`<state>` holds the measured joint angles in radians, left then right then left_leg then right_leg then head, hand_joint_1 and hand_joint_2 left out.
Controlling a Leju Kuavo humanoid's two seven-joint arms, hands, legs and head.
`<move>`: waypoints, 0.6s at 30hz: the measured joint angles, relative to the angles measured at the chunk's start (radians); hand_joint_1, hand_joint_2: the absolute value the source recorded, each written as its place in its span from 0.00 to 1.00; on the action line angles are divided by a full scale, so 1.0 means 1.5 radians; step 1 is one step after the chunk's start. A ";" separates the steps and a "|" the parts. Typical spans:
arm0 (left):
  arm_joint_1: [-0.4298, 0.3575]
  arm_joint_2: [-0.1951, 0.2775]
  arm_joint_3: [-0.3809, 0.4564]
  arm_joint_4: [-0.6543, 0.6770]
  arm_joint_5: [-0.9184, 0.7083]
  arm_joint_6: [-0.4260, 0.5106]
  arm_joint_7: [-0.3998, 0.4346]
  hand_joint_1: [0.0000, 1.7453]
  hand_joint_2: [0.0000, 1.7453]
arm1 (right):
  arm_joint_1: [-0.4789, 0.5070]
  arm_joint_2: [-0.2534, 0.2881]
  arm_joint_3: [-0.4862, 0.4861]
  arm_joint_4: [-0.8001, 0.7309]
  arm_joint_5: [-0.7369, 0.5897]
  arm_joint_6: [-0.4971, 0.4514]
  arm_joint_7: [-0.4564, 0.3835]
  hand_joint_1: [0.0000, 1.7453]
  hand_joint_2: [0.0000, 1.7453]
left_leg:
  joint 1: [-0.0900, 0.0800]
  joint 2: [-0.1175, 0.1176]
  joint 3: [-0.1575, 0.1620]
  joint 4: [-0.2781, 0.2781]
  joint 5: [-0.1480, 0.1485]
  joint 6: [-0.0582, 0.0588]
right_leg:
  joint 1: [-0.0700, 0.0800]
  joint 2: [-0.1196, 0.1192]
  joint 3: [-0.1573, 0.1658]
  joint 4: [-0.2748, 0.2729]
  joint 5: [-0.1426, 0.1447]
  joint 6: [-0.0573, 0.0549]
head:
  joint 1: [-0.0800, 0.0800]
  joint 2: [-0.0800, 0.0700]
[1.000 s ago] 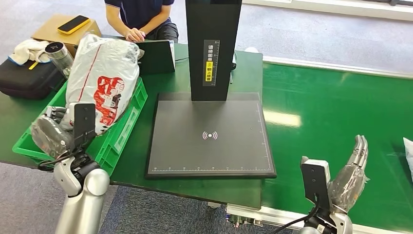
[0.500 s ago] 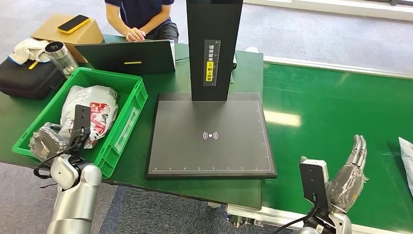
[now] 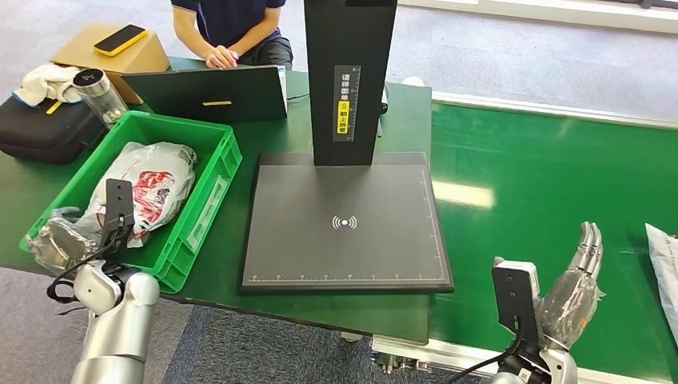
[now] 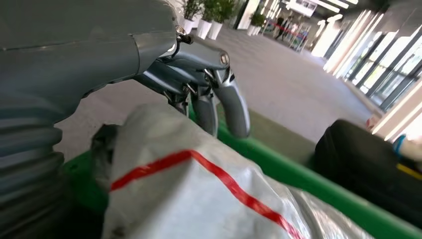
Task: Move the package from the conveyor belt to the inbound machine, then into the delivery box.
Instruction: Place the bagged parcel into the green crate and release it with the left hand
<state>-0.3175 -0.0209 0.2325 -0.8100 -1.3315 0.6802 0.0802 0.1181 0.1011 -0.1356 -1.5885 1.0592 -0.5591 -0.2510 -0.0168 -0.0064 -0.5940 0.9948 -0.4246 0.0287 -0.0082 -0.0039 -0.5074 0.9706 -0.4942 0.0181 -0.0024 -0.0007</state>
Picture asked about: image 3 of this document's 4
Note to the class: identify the black zip case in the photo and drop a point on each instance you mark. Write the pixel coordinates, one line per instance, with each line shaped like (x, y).
(42, 132)

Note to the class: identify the green conveyor belt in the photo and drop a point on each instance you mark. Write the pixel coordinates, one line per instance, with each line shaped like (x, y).
(556, 169)

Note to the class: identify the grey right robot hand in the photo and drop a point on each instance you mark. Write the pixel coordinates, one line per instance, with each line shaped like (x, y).
(569, 302)

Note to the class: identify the white poly mailer package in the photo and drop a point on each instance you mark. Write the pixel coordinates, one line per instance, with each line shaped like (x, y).
(665, 275)

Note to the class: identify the small white object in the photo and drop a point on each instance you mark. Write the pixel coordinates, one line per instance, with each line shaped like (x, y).
(413, 81)

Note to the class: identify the phone in yellow case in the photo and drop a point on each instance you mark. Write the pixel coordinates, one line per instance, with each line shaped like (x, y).
(120, 40)

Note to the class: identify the black laptop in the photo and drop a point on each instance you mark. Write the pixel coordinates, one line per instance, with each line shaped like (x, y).
(212, 87)

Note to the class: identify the aluminium conveyor side rail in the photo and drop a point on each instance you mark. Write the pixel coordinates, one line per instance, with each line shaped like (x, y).
(556, 110)
(439, 352)

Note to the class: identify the person's right forearm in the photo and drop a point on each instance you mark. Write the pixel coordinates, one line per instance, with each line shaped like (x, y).
(190, 32)

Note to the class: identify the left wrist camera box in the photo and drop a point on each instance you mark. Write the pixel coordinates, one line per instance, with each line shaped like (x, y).
(117, 206)

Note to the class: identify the black scanner machine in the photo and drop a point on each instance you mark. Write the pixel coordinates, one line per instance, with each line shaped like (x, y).
(344, 238)

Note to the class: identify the green plastic crate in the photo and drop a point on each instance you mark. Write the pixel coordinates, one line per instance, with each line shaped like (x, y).
(212, 175)

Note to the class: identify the person's hand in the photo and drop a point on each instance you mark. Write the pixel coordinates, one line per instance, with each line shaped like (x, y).
(221, 57)

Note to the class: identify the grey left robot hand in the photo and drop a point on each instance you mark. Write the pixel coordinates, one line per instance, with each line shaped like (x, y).
(58, 244)

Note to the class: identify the person's left forearm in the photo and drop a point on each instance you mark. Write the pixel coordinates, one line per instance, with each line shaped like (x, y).
(259, 32)

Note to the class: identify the yellow tag on case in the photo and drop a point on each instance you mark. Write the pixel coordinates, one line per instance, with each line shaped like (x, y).
(53, 108)

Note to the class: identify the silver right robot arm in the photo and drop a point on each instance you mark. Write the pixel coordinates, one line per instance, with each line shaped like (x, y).
(556, 368)

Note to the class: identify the white low ledge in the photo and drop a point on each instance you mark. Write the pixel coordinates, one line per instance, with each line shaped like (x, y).
(529, 13)

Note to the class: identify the ruler label with yellow sticker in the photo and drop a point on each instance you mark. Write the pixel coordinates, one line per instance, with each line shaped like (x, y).
(347, 103)

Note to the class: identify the person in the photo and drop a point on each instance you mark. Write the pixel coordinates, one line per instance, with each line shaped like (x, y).
(238, 21)

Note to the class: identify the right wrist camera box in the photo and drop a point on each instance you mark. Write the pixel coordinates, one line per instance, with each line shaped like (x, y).
(514, 297)

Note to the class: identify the plastic package with red print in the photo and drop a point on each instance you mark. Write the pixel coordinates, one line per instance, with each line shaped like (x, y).
(153, 180)

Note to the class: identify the white towel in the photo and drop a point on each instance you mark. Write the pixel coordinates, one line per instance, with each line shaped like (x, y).
(45, 85)

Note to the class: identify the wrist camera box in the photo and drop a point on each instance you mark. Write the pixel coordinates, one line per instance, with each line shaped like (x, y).
(117, 206)
(514, 297)

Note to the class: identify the yellow strip on laptop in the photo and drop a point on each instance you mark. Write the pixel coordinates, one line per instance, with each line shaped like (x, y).
(217, 103)

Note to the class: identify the brown cardboard box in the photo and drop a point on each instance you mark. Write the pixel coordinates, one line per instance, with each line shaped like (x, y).
(143, 58)

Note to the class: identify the glass bottle with black lid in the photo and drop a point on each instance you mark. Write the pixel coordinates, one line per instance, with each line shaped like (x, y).
(103, 100)

